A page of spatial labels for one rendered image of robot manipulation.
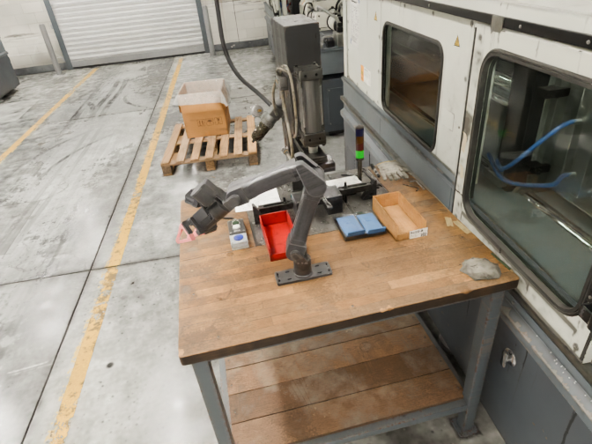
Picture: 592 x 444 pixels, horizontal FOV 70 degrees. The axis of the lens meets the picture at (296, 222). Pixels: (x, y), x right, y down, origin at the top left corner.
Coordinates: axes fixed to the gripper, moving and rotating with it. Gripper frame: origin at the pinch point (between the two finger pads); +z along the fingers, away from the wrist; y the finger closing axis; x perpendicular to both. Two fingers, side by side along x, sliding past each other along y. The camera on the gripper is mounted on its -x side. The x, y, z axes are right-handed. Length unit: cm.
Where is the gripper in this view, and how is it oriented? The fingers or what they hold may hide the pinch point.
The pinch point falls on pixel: (187, 237)
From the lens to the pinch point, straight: 148.6
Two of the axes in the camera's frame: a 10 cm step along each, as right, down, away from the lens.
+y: -3.7, 2.1, -9.0
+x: 5.8, 8.1, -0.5
